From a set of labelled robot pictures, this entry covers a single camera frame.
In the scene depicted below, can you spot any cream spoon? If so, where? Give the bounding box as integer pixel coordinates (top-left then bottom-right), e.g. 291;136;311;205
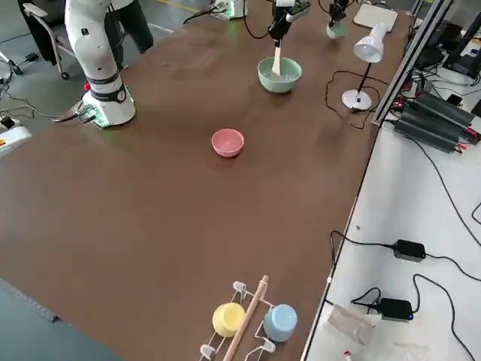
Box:
271;39;285;78

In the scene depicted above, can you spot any black power adapter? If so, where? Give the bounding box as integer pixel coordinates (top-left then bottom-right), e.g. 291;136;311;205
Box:
379;297;413;323
392;239;427;263

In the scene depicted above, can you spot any black lamp cable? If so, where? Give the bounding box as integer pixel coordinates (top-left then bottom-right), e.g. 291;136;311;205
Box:
325;70;379;131

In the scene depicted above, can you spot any wooden rod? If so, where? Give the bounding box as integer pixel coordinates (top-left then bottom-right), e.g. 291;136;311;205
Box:
222;275;270;361

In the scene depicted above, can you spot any pink bowl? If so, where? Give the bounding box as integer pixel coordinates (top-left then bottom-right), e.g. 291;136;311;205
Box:
210;129;244;159

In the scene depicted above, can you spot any white wire cup rack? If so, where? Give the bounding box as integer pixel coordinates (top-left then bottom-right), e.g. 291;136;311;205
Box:
199;281;277;358

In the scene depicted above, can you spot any black power supply unit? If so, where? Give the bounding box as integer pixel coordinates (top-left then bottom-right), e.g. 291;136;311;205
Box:
394;92;475;153

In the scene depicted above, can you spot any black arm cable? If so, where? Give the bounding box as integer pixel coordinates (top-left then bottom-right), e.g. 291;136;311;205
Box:
242;0;281;41
183;5;226;26

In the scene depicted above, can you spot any clear plastic bag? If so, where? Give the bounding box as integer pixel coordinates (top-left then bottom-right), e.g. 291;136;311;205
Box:
322;303;380;347

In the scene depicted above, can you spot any white desk lamp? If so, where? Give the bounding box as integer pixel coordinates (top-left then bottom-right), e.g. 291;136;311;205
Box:
340;21;388;111

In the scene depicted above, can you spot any grey office chair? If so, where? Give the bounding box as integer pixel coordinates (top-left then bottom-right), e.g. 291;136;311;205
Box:
22;0;71;80

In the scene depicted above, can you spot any yellow cup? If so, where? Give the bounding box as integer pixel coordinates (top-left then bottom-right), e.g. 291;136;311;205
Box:
212;302;247;338

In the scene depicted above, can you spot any large green bowl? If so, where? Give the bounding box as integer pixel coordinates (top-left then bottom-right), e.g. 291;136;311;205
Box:
257;56;303;94

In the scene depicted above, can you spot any white box with yellow sticker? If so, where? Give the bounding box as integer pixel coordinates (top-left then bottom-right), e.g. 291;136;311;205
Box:
0;126;32;157

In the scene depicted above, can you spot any small green bowl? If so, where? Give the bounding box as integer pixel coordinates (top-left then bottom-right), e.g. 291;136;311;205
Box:
325;17;347;40

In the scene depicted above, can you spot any blue cup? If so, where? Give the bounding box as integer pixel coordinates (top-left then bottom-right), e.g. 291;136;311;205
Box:
263;304;299;343

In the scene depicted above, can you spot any white tray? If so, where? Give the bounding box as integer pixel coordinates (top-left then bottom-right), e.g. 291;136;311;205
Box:
353;3;398;32

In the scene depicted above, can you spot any black adapter cable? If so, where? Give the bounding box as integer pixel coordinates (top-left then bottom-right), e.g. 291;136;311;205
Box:
351;274;478;361
330;229;481;281

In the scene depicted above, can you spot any aluminium frame post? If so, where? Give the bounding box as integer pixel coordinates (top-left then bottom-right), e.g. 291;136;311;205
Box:
371;0;452;127

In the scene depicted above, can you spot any green circuit board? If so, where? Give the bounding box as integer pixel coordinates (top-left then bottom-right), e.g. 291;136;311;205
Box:
292;0;313;20

